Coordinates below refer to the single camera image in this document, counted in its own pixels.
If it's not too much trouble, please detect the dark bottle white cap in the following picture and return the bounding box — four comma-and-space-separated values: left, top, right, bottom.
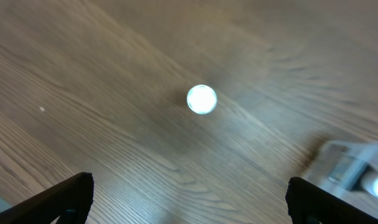
186, 85, 218, 114

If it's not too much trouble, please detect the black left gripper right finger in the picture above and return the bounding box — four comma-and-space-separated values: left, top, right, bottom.
285, 177, 378, 224

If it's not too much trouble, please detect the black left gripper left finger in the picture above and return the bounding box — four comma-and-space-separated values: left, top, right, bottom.
0, 172, 94, 224

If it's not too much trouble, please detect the clear plastic container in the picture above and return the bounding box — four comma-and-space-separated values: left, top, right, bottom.
302, 140, 378, 198

